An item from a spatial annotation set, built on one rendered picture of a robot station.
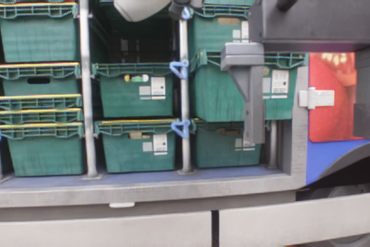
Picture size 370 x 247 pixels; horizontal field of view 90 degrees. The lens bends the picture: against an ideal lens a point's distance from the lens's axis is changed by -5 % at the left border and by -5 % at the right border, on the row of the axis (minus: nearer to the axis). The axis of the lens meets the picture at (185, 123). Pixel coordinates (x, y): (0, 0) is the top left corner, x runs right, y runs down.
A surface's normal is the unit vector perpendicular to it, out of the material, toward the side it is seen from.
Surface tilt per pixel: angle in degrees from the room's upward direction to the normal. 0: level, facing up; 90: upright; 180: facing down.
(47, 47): 91
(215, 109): 100
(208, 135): 94
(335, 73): 90
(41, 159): 97
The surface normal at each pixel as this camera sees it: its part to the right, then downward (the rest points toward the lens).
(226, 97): 0.10, 0.25
